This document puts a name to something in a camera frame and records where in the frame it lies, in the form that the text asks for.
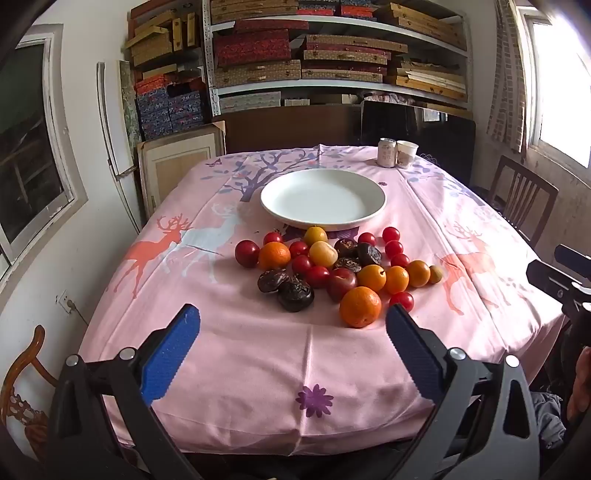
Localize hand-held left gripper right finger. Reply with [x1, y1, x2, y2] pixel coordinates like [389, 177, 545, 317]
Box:
[385, 303, 541, 480]

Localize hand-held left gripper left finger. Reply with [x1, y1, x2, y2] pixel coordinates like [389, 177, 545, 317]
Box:
[48, 303, 201, 480]

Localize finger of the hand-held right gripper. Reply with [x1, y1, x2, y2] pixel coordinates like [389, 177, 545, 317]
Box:
[554, 244, 591, 273]
[526, 259, 583, 302]

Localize orange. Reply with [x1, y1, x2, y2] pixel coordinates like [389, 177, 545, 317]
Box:
[258, 241, 292, 271]
[384, 266, 410, 295]
[339, 286, 383, 329]
[357, 264, 387, 293]
[406, 260, 431, 288]

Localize dark red plum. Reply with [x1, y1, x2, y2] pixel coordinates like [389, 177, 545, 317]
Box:
[327, 268, 358, 303]

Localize speckled red plum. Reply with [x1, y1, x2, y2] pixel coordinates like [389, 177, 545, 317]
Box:
[235, 240, 260, 268]

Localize white round plate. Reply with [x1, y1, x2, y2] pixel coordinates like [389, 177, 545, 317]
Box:
[260, 168, 387, 232]

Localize person's right hand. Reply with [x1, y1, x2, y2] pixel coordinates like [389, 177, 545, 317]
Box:
[567, 346, 591, 422]

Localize dark wooden slatted chair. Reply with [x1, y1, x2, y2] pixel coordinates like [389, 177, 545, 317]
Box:
[473, 154, 559, 247]

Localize pink deer printed tablecloth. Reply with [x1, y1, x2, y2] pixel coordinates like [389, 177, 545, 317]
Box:
[78, 144, 566, 455]

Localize grey clothing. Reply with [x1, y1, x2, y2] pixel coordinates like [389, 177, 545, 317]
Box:
[531, 390, 568, 448]

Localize group of red tomatoes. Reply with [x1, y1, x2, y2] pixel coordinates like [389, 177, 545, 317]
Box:
[263, 226, 411, 276]

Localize carved brown wooden chair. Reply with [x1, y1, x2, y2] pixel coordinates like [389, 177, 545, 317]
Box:
[0, 324, 51, 457]

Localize bright window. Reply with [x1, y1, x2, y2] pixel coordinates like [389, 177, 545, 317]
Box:
[517, 4, 591, 169]

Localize black panel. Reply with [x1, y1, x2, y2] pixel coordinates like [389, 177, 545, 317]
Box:
[360, 100, 477, 185]

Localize checkered curtain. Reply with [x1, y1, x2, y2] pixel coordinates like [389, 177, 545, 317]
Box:
[486, 0, 527, 153]

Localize white paper cup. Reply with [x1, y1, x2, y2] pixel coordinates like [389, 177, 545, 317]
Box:
[396, 140, 419, 169]

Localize cream framed panel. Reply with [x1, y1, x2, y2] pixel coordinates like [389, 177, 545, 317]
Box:
[136, 121, 227, 217]

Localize pale drink can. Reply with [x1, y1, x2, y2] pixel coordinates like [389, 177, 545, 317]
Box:
[378, 137, 399, 168]

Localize white narrow board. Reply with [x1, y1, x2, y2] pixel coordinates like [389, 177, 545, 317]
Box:
[96, 62, 141, 234]

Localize stack of blue patterned boxes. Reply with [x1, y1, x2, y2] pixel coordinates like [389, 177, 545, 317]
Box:
[134, 76, 206, 141]

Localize dark brown board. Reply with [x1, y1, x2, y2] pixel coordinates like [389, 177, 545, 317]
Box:
[212, 105, 363, 155]

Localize mottled green board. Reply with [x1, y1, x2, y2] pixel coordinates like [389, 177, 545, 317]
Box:
[119, 60, 141, 148]

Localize white framed window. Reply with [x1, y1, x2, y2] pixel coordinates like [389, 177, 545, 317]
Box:
[0, 23, 88, 278]

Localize shelf of flat boxes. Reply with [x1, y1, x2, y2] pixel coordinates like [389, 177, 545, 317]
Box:
[201, 0, 474, 118]

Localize stack of tan wooden boxes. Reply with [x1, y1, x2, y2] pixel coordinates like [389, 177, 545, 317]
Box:
[122, 0, 204, 70]

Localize stacks of patterned flat boxes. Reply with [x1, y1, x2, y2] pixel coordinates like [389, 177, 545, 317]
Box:
[210, 0, 469, 109]

